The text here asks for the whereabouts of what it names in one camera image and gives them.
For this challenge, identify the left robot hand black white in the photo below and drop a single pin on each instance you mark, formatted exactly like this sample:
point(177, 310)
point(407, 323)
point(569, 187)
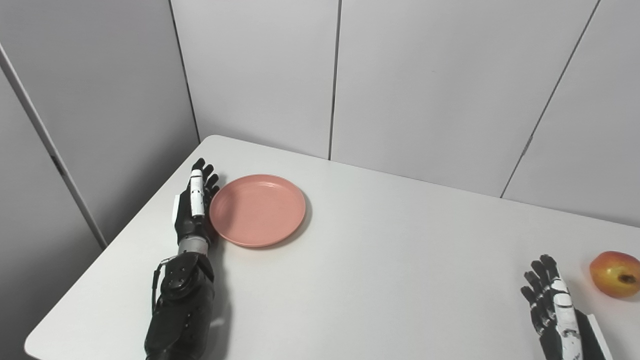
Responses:
point(187, 220)

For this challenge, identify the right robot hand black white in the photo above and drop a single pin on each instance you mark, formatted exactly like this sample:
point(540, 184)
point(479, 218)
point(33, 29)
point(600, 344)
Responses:
point(560, 320)

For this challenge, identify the pink round plate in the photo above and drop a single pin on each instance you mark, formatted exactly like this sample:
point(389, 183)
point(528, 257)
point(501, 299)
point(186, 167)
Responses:
point(257, 210)

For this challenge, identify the red yellow apple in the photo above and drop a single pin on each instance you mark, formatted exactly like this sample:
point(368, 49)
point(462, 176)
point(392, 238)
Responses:
point(615, 272)

